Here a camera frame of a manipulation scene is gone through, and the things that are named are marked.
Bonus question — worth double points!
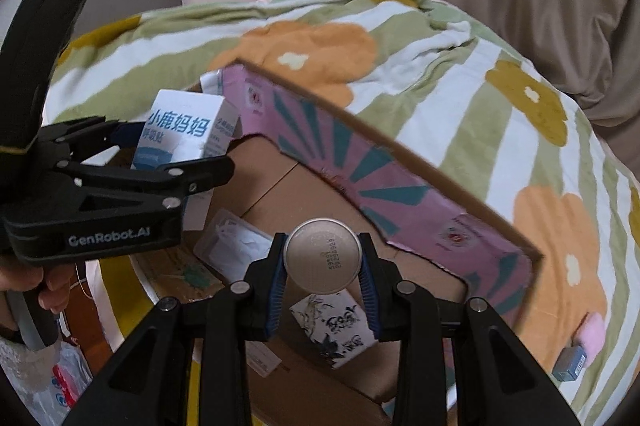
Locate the pink fluffy cloth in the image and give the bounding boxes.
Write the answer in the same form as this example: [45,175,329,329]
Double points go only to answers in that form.
[573,312,605,368]

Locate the white blue text carton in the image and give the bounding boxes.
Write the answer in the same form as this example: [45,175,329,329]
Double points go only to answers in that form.
[132,89,241,170]

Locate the white black patterned box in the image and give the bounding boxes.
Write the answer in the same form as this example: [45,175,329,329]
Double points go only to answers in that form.
[290,289,376,370]

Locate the small blue grey box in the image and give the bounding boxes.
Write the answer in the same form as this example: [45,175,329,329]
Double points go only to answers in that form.
[552,344,587,382]

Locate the person left hand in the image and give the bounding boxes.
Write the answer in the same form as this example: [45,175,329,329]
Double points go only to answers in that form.
[1,258,75,313]

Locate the clear plastic box white items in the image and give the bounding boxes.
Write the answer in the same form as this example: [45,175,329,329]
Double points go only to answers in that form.
[193,209,272,283]

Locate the floral striped blanket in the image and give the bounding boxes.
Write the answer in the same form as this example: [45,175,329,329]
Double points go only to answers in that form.
[44,0,639,425]

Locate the plastic bag on floor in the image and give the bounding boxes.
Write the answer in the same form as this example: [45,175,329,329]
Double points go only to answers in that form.
[1,338,92,425]

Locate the small black jar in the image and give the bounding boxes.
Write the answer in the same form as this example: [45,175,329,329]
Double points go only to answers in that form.
[283,218,362,295]

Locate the open cardboard box pink lining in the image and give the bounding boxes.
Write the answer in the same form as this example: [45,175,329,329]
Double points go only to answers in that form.
[106,57,544,426]

